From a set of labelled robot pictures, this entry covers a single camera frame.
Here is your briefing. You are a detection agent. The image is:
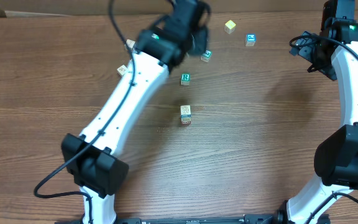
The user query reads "green R block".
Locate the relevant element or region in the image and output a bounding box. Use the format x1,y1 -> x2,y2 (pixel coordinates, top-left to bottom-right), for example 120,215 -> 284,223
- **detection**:
180,73 -> 191,85

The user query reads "wooden block car picture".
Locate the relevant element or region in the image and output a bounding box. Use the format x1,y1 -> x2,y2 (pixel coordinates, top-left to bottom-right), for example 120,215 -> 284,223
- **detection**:
126,39 -> 135,51

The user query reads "blue P block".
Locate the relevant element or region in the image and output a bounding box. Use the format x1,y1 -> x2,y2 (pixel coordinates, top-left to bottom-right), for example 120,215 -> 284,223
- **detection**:
246,34 -> 256,47

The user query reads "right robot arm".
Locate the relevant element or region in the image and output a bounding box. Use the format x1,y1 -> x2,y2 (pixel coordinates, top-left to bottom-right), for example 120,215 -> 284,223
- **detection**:
267,0 -> 358,223

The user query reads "wooden block yellow S side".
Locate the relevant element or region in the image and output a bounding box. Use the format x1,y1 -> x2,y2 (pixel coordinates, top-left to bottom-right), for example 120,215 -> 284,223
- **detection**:
117,65 -> 127,77

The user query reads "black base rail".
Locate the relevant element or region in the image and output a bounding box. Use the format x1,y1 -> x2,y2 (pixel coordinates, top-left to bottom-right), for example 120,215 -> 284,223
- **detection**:
54,213 -> 332,224

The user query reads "cardboard backdrop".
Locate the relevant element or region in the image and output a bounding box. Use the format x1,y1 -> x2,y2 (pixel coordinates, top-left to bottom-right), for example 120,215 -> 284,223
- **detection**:
0,0 -> 358,19

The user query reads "wooden block blue front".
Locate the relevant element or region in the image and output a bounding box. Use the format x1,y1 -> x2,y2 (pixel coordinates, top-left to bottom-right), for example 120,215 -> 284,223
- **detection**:
180,105 -> 191,118

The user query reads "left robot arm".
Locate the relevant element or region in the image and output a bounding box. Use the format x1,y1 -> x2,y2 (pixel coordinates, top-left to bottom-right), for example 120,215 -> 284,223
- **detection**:
61,0 -> 211,223

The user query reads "green L block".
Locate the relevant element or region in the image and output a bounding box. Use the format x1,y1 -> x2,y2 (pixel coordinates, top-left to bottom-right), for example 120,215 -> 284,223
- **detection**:
200,50 -> 212,62

